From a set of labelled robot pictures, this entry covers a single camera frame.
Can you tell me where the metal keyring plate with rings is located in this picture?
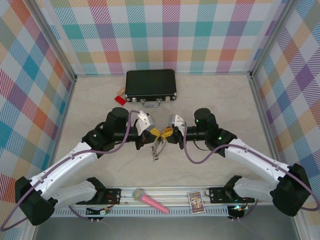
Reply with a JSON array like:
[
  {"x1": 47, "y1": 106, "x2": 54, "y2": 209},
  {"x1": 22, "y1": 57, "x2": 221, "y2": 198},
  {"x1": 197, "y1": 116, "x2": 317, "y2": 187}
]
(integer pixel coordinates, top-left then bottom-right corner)
[{"x1": 149, "y1": 136, "x2": 168, "y2": 163}]

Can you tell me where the pink toy microphone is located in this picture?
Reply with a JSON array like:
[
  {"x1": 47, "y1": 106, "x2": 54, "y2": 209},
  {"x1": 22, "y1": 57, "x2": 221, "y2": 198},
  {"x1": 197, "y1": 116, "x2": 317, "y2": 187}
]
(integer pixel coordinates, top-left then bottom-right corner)
[{"x1": 131, "y1": 188, "x2": 170, "y2": 215}]

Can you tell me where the small printed card box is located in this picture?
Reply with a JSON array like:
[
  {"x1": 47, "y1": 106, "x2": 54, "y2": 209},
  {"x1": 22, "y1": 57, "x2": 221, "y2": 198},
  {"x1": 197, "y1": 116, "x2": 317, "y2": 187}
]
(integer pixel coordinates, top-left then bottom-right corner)
[{"x1": 187, "y1": 191, "x2": 206, "y2": 215}]

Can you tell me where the grey metal shelf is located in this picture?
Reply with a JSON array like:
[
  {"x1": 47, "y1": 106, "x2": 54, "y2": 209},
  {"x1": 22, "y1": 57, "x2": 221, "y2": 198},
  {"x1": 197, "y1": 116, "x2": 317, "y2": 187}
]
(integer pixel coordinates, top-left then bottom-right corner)
[{"x1": 32, "y1": 216, "x2": 301, "y2": 240}]

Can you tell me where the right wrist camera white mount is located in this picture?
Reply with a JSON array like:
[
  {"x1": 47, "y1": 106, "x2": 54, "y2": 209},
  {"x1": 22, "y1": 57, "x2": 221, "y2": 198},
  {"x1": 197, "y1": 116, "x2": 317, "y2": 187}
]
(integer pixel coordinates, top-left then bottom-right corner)
[{"x1": 167, "y1": 114, "x2": 186, "y2": 132}]

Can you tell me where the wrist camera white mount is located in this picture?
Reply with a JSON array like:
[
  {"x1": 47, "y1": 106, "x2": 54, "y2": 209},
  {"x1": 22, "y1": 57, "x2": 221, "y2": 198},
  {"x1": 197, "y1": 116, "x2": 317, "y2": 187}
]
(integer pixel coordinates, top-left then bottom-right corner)
[
  {"x1": 167, "y1": 114, "x2": 186, "y2": 132},
  {"x1": 136, "y1": 110, "x2": 158, "y2": 137}
]

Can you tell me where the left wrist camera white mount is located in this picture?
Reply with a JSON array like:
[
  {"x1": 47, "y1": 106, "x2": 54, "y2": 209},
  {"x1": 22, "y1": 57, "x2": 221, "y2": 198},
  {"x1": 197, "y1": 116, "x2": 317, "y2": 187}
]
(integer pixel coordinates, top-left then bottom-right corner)
[{"x1": 136, "y1": 110, "x2": 158, "y2": 137}]

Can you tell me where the black briefcase with metal handle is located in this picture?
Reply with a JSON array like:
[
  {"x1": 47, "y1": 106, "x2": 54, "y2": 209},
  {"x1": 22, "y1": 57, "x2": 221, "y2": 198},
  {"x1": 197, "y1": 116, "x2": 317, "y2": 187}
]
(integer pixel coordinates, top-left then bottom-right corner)
[{"x1": 124, "y1": 69, "x2": 179, "y2": 108}]

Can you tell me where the aluminium side rail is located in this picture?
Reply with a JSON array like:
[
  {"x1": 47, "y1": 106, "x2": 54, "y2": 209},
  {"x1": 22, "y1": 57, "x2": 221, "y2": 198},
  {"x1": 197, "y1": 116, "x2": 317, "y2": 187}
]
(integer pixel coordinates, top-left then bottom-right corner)
[
  {"x1": 43, "y1": 76, "x2": 77, "y2": 188},
  {"x1": 249, "y1": 72, "x2": 286, "y2": 185}
]

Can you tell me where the wide aluminium frame rail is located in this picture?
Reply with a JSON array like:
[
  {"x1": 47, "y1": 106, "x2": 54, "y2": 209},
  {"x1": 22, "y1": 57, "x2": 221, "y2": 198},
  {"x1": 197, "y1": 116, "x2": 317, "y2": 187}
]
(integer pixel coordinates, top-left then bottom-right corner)
[{"x1": 26, "y1": 184, "x2": 305, "y2": 208}]

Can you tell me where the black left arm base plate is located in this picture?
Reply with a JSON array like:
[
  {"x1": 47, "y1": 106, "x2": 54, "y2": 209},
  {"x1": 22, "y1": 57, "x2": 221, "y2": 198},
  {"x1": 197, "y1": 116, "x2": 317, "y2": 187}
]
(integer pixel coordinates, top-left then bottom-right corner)
[{"x1": 75, "y1": 187, "x2": 123, "y2": 206}]

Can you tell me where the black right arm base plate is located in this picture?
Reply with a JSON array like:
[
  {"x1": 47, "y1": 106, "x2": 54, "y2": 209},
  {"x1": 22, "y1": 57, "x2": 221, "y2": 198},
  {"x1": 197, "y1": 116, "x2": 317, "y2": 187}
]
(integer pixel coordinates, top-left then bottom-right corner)
[{"x1": 208, "y1": 186, "x2": 256, "y2": 205}]

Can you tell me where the perforated grey cable duct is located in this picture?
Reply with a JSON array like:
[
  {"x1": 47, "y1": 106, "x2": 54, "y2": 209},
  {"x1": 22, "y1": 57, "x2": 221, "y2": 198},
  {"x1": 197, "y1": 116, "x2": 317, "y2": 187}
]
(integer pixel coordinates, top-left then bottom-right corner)
[{"x1": 39, "y1": 207, "x2": 230, "y2": 218}]

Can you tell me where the small connector with wires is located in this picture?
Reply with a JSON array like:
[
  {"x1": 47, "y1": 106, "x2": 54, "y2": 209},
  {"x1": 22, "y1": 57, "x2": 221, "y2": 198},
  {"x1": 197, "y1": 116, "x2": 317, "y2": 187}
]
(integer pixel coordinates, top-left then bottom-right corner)
[
  {"x1": 227, "y1": 204, "x2": 248, "y2": 222},
  {"x1": 85, "y1": 206, "x2": 112, "y2": 225}
]

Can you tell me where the aluminium frame post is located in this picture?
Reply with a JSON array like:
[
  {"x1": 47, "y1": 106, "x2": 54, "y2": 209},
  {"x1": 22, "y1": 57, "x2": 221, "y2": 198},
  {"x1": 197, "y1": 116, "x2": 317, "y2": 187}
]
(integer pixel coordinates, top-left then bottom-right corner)
[
  {"x1": 248, "y1": 0, "x2": 296, "y2": 80},
  {"x1": 29, "y1": 0, "x2": 77, "y2": 82}
]

